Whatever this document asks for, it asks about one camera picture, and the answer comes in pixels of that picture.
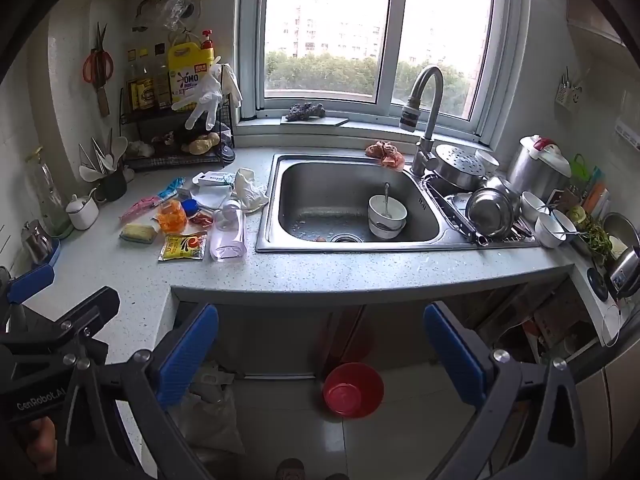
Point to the clear plastic bottle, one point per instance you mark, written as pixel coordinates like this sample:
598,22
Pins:
227,232

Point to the blue and white wrapper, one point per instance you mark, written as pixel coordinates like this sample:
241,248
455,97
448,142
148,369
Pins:
171,191

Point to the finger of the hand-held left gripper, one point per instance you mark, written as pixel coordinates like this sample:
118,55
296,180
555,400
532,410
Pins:
31,281
87,312

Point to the steel pot with perforated lid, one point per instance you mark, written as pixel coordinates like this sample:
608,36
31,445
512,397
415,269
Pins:
457,170

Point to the green plastic item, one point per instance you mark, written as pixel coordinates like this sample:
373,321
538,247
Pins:
580,166

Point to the metal spoon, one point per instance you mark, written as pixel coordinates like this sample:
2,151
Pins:
386,195

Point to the dark round object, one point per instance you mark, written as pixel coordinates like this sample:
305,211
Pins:
227,153

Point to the small steel pot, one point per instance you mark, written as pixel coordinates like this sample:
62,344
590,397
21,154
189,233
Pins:
37,242

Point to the white framed window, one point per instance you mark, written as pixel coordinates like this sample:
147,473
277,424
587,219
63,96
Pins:
395,60

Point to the clear oil bottle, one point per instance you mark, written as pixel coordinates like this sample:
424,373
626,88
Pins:
161,80

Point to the steel mixing bowl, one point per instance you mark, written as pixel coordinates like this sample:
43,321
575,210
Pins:
490,212

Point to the steel kettle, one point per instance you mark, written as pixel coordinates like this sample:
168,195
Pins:
625,272

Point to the person's left hand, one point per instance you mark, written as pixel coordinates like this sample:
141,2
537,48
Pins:
42,442

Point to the dark sauce bottle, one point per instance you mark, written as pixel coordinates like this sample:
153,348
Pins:
131,87

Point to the red plastic basin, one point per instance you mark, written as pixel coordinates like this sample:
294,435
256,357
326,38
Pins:
352,390

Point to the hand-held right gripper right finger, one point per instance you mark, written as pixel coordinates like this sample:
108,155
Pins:
455,355

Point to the clear hanging plastic bag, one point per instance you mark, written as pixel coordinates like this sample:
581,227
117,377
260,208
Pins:
175,10

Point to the yellow sauce packet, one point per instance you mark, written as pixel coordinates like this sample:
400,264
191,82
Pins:
182,247

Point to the steel kitchen faucet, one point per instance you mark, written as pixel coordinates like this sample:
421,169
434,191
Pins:
425,155

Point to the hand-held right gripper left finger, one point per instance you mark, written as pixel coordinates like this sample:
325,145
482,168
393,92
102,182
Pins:
187,355

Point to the white crumpled cloth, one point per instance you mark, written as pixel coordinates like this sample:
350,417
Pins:
250,190

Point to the dark bottle with yellow label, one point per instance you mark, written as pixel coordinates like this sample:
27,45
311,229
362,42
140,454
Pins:
145,90

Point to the black utensil holder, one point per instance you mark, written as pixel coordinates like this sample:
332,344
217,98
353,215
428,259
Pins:
114,186

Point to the white rubber glove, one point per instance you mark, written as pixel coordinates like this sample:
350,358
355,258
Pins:
231,85
206,97

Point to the white cardboard box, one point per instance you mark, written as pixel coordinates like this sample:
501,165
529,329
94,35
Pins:
212,178

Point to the tall glass bottle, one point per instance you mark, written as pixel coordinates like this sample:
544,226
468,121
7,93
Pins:
47,195

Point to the garlic bulb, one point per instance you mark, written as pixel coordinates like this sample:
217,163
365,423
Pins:
140,149

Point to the open cabinet shelf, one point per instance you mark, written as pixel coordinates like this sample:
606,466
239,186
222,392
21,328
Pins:
560,310

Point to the white plastic bags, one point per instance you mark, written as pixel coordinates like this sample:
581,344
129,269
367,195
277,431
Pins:
210,410

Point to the orange rag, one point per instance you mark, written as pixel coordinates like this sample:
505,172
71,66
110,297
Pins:
382,151

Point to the wall chopstick holder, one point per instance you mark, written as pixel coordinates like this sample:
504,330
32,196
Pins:
569,94

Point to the pink plastic bag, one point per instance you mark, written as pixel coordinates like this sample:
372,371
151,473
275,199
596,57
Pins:
140,208

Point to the small white bowl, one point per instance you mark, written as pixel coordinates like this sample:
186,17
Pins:
487,161

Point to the blue tray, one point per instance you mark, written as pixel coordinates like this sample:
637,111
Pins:
52,255

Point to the blue ball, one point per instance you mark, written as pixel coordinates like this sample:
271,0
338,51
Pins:
189,206

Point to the stainless steel sink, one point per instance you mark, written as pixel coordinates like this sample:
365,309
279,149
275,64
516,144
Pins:
325,195

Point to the dark purple cloth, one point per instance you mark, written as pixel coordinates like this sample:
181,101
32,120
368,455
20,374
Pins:
305,110

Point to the ginger root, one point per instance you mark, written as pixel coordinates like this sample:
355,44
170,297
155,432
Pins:
202,144

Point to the grey stone slab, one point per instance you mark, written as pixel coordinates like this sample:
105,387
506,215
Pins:
332,121

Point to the orange crumpled wrapper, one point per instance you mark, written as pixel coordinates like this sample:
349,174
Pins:
171,216

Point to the yellow detergent jug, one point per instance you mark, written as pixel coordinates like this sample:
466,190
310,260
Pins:
187,67

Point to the white ladle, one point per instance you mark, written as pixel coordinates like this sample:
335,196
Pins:
90,174

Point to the white lidded jar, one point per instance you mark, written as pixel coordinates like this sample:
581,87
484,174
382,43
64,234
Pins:
82,212

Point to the green vegetables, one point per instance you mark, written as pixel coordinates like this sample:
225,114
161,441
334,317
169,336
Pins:
595,240

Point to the white plastic sheet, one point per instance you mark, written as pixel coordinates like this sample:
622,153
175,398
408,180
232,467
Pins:
210,196

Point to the red chili oil packet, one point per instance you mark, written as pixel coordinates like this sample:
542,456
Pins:
201,219

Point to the steel under-sink cabinet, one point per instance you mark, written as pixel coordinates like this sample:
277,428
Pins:
280,340

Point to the steel pan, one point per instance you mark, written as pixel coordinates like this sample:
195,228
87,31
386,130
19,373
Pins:
620,227

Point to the steel cooker with white lid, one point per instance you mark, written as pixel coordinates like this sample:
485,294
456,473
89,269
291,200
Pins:
540,167

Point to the coloured cutting boards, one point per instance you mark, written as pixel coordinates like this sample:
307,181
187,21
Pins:
597,192

